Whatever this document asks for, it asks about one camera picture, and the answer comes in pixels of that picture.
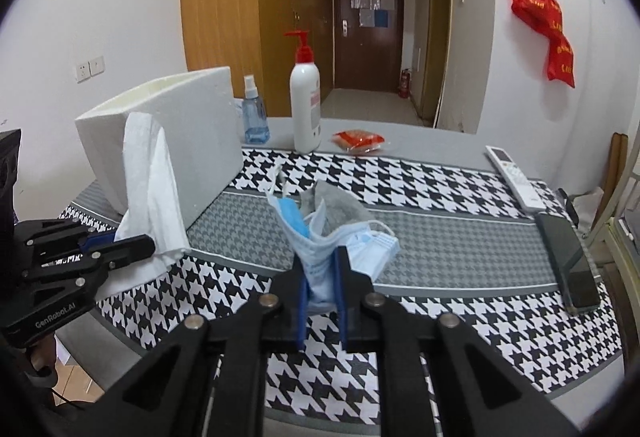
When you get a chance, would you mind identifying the white cloth towel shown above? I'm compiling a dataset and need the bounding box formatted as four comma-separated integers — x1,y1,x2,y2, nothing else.
96,112,189,301

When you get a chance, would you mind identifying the blue surgical face mask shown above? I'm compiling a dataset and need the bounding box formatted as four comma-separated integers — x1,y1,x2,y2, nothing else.
266,165,400,315

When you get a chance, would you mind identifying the person's left hand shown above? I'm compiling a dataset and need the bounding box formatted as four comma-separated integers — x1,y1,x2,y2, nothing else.
30,334,56,376

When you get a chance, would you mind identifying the black smartphone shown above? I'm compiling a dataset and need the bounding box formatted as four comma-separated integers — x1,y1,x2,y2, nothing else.
535,213,601,316

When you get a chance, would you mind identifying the houndstooth table runner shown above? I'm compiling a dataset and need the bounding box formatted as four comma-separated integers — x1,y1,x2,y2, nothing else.
58,146,626,427

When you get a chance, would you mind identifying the white styrofoam box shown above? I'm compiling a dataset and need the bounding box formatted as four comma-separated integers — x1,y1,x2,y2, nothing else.
75,67,243,227

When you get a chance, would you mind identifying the blue spray bottle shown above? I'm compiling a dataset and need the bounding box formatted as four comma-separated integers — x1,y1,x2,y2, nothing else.
242,75,270,145

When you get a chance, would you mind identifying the white remote control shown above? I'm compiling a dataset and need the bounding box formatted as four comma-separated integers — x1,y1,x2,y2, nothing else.
486,146,546,213

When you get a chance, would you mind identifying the grey folded cloth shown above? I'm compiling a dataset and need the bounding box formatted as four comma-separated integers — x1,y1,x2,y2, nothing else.
300,180,374,235

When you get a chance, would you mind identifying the white pump bottle red top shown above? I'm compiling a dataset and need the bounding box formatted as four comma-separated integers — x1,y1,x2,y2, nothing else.
285,30,321,153

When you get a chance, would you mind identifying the red snack packet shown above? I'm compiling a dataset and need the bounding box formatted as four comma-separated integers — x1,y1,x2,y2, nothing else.
332,130,386,154

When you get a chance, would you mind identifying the red fire extinguisher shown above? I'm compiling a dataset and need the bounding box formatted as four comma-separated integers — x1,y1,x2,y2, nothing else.
398,69,411,99

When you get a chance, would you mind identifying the dark brown entrance door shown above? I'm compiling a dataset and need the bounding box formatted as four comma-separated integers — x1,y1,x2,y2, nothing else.
334,0,405,93

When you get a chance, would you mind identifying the red hanging bag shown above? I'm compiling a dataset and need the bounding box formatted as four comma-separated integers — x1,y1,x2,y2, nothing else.
511,0,575,88

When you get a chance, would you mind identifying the white wall socket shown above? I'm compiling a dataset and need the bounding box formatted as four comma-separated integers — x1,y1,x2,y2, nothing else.
74,56,105,83

